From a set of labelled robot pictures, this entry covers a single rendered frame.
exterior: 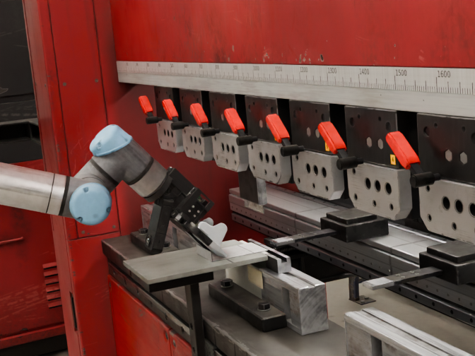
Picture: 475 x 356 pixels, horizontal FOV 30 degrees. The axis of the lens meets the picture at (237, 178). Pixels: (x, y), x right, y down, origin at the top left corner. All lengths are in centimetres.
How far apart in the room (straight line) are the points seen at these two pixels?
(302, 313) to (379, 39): 64
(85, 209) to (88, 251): 110
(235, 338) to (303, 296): 16
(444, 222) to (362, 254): 81
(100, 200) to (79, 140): 106
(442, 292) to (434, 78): 67
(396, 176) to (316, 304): 50
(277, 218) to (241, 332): 66
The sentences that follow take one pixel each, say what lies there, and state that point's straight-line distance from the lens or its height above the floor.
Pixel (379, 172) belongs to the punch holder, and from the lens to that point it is 135.
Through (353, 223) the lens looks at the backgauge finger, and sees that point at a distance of 198.
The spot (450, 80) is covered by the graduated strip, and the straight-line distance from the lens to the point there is 118.
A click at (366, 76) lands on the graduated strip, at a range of 136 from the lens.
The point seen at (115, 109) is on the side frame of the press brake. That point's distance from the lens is 268.
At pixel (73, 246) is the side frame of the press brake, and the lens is 270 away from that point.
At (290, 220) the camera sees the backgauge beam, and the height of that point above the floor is 96.
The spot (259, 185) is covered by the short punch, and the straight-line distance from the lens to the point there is 187.
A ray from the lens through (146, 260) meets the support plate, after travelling 192.
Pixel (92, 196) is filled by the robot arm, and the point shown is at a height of 120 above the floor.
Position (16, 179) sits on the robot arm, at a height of 125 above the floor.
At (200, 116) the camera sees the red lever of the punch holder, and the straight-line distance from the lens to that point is 194.
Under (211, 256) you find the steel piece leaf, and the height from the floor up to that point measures 101.
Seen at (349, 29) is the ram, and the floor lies 146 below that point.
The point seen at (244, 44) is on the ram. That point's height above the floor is 144.
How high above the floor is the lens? 149
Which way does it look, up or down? 10 degrees down
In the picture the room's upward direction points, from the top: 5 degrees counter-clockwise
